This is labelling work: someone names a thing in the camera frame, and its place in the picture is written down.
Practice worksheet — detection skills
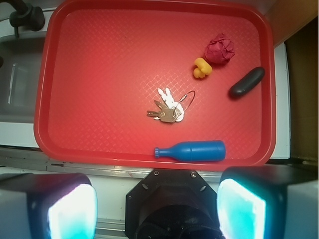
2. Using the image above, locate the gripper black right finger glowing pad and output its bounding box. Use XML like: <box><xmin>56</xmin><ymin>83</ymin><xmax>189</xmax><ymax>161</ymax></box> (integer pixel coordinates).
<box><xmin>217</xmin><ymin>166</ymin><xmax>319</xmax><ymax>239</ymax></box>

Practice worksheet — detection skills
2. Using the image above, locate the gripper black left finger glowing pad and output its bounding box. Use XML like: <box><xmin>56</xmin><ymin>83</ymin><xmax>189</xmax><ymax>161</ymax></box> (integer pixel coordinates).
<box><xmin>0</xmin><ymin>173</ymin><xmax>98</xmax><ymax>239</ymax></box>

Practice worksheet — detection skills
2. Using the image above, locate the dark green plastic pickle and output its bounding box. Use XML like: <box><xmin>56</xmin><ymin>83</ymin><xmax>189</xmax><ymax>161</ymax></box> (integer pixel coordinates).
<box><xmin>229</xmin><ymin>67</ymin><xmax>265</xmax><ymax>99</ymax></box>

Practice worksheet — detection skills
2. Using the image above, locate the blue plastic toy bottle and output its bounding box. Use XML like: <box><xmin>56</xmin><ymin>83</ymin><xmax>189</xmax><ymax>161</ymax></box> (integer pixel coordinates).
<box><xmin>154</xmin><ymin>140</ymin><xmax>226</xmax><ymax>162</ymax></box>

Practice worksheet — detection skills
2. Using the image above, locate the bunch of silver keys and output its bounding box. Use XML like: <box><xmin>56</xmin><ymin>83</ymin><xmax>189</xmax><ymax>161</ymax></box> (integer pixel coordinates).
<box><xmin>147</xmin><ymin>88</ymin><xmax>196</xmax><ymax>123</ymax></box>

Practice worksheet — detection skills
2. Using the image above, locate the red plastic tray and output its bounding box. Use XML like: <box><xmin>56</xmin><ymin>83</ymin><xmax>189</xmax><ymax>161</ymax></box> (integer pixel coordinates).
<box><xmin>34</xmin><ymin>0</ymin><xmax>276</xmax><ymax>171</ymax></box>

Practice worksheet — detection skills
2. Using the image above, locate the grey toy sink basin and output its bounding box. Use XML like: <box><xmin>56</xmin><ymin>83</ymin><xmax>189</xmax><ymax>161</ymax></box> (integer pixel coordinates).
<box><xmin>0</xmin><ymin>32</ymin><xmax>46</xmax><ymax>123</ymax></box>

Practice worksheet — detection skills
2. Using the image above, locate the yellow rubber duck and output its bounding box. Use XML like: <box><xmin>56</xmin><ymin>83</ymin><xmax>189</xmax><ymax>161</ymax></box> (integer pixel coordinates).
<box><xmin>193</xmin><ymin>58</ymin><xmax>213</xmax><ymax>79</ymax></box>

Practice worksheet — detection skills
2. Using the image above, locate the grey toy faucet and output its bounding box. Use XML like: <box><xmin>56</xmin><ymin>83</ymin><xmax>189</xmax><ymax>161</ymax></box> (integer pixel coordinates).
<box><xmin>0</xmin><ymin>0</ymin><xmax>45</xmax><ymax>38</ymax></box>

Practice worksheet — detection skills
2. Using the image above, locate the aluminium rail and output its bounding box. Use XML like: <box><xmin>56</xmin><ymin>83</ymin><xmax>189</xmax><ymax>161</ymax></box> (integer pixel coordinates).
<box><xmin>0</xmin><ymin>146</ymin><xmax>225</xmax><ymax>182</ymax></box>

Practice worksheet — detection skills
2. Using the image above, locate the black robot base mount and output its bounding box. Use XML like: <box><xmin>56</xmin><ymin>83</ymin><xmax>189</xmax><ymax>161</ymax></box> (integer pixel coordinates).
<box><xmin>125</xmin><ymin>169</ymin><xmax>223</xmax><ymax>239</ymax></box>

